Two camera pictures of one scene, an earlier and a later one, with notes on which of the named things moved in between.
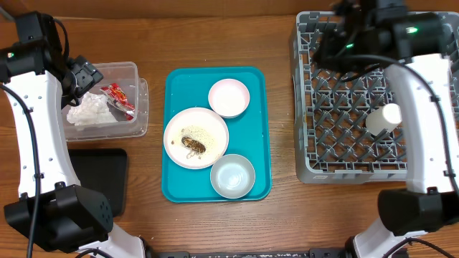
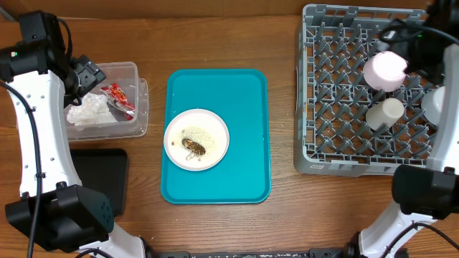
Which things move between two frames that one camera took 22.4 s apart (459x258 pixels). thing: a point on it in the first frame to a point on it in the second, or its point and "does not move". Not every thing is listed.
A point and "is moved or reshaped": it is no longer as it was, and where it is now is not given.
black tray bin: (104, 171) does not move
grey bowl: (232, 176) is moved or reshaped
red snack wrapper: (118, 99) does not move
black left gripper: (86, 73) does not move
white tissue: (92, 110) does not move
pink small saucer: (229, 98) to (384, 71)
